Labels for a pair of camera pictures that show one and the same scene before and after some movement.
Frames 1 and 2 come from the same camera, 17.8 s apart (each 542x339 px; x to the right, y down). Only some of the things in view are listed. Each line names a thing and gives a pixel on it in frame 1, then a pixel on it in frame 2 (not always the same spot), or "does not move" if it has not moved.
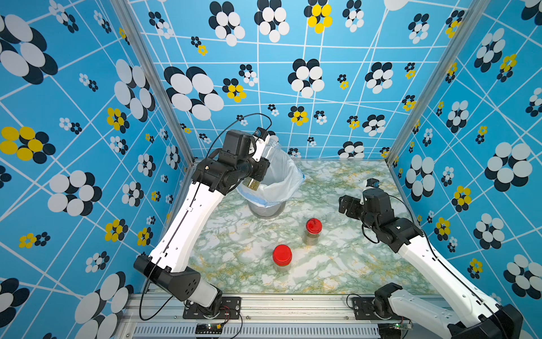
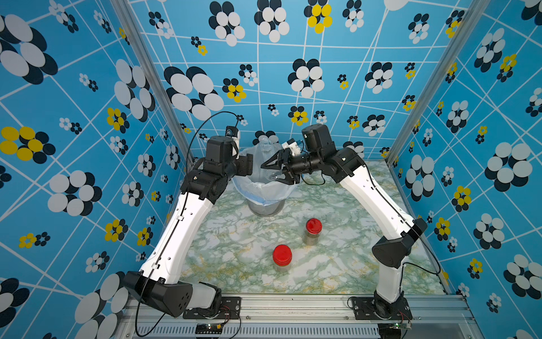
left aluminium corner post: (126, 14) does not move
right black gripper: (354, 203) to (290, 176)
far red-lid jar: (313, 227) does not move
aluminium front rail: (161, 316) does not move
